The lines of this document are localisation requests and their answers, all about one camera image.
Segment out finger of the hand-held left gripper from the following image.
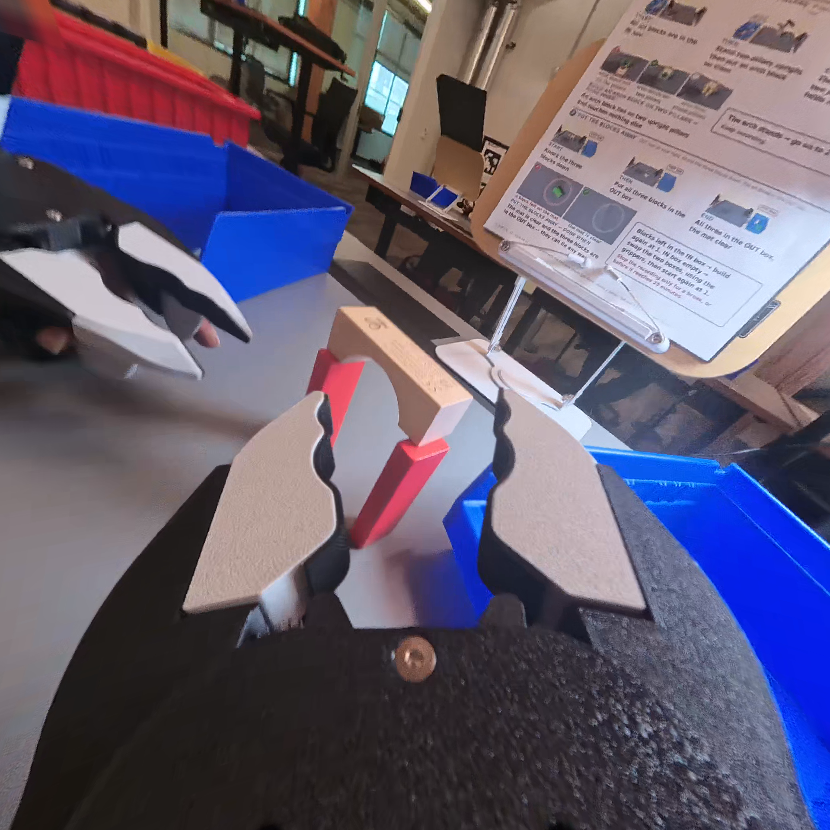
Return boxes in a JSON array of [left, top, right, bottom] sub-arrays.
[[0, 248, 204, 381], [115, 222, 254, 345]]

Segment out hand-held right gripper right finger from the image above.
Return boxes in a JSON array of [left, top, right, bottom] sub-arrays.
[[478, 389, 649, 618]]

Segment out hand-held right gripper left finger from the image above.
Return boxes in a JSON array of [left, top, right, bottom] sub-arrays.
[[182, 391, 352, 635]]

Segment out blue plastic bin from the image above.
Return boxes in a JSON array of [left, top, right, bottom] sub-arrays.
[[0, 96, 354, 304], [444, 446, 830, 830]]

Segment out red rectangular wooden block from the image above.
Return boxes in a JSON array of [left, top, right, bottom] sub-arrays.
[[306, 349, 366, 448], [350, 438, 450, 549]]

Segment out natural wooden arch block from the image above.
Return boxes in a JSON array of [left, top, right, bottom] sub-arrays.
[[326, 306, 474, 447]]

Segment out person's left hand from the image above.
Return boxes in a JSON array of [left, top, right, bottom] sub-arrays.
[[34, 290, 223, 356]]

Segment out red plastic crate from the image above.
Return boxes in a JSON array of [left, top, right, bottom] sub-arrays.
[[12, 10, 262, 147]]

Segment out yellow plastic crate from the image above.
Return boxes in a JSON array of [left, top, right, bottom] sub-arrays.
[[148, 40, 208, 79]]

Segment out white document stand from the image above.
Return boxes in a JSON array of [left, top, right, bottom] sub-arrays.
[[434, 239, 672, 443]]

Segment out dark standing desk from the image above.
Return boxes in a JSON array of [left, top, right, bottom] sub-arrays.
[[200, 0, 356, 177]]

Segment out black office chair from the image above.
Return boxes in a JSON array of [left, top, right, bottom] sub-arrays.
[[311, 78, 359, 172]]

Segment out wooden table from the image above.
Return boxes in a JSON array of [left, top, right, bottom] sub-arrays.
[[353, 164, 520, 312]]

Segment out cardboard box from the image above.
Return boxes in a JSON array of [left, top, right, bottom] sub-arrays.
[[431, 133, 485, 201]]

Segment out black monitor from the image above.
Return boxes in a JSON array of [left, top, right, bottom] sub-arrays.
[[436, 73, 488, 153]]

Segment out wooden backing board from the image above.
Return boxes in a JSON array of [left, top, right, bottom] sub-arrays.
[[470, 38, 830, 380]]

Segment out printed instruction sheet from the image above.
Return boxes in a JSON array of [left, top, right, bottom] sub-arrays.
[[483, 0, 830, 363]]

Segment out silver duct pipe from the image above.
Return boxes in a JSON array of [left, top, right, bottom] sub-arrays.
[[459, 0, 520, 88]]

